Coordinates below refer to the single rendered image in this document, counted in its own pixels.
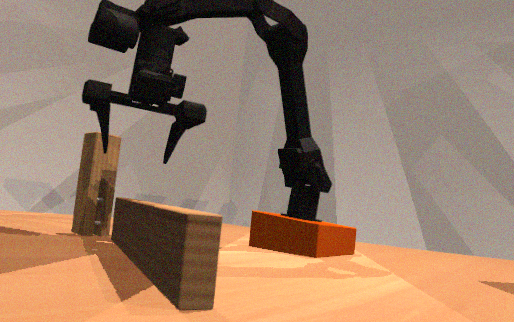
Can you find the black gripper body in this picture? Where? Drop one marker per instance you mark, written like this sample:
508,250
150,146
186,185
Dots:
101,92

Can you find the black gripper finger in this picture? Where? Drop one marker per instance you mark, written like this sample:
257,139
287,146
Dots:
177,130
102,110

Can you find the brown wooden rail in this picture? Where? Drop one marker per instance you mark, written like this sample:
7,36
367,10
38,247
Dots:
177,249

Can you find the brown wooden post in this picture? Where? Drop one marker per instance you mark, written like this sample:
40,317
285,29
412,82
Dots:
96,186

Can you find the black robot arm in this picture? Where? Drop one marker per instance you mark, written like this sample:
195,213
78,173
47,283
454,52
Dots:
301,161

